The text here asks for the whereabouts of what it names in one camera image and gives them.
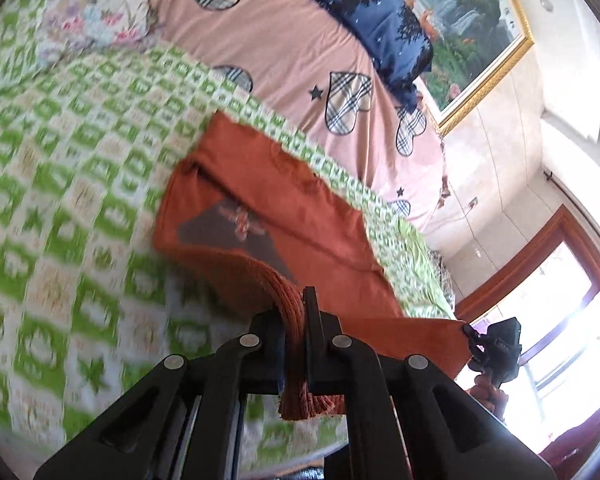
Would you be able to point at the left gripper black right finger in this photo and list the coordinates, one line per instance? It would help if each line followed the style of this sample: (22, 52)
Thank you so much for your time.
(405, 418)

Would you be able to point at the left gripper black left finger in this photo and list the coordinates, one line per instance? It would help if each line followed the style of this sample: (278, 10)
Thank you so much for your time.
(182, 420)

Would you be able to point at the rust orange knit sweater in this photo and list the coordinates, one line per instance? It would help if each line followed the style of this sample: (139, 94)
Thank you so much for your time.
(259, 226)

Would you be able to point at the person's right hand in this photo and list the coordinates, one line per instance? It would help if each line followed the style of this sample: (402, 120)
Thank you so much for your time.
(493, 399)

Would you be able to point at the green white patterned bed sheet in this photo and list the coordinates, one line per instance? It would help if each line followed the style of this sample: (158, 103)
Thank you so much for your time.
(86, 306)

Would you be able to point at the gold framed landscape painting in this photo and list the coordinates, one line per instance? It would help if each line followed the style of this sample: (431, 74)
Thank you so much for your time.
(476, 43)

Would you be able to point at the dark blue pillow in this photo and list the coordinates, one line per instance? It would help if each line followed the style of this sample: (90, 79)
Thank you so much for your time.
(392, 37)

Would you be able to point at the pink quilt with plaid hearts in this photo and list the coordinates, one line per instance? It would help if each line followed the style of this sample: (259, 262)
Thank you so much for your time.
(295, 58)

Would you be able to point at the floral pastel cushion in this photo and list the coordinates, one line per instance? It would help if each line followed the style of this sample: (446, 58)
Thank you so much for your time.
(68, 27)

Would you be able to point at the red brown window frame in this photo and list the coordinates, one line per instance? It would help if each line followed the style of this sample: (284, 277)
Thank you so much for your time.
(562, 228)

